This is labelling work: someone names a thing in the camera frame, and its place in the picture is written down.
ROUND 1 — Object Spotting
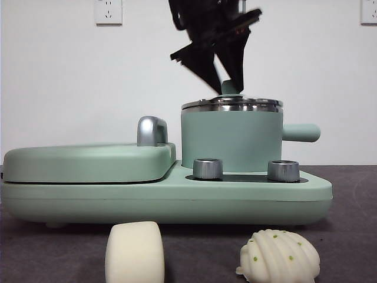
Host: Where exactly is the glass lid with green knob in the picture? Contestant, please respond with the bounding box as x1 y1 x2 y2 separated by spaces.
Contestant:
181 79 283 113

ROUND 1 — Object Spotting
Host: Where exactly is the ridged white green-speckled bun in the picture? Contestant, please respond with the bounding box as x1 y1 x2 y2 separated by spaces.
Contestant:
235 229 322 279

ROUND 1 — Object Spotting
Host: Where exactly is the smooth white steamed bun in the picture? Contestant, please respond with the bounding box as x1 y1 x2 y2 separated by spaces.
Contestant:
105 221 166 283

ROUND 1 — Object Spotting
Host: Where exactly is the silver control knob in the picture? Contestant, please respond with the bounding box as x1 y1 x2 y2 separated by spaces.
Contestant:
193 158 224 180
267 160 301 182

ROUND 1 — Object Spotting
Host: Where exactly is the mint green breakfast machine base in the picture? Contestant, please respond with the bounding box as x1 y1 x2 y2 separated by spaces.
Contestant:
0 159 334 229

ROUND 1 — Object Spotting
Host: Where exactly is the mint green griddle cover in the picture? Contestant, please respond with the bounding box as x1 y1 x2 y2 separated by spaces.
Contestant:
2 142 177 183

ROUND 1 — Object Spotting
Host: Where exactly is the mint green handled pot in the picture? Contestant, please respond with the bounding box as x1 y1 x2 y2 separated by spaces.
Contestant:
180 108 321 174

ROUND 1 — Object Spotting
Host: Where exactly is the silver cover handle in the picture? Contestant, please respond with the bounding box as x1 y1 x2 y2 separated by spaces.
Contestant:
137 116 169 147

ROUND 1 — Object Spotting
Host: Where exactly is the white wall socket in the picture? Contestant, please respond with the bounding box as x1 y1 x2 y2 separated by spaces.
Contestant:
361 0 377 25
94 0 123 26

